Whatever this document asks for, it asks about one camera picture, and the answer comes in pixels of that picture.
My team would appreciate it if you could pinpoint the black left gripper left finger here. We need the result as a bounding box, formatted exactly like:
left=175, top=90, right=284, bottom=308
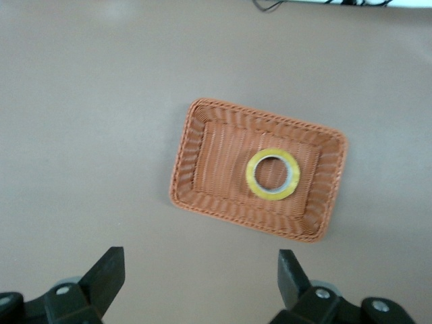
left=43, top=246, right=126, bottom=324

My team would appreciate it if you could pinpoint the yellow tape roll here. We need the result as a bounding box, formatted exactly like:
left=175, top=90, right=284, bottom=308
left=245, top=147, right=301, bottom=202

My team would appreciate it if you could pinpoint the brown wicker basket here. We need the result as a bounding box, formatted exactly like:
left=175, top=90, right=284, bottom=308
left=167, top=97, right=350, bottom=244

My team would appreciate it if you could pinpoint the black looped cable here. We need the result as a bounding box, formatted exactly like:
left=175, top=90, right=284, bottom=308
left=251, top=0, right=285, bottom=14

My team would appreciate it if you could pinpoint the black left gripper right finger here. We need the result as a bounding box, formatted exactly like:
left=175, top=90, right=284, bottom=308
left=273, top=249, right=345, bottom=324

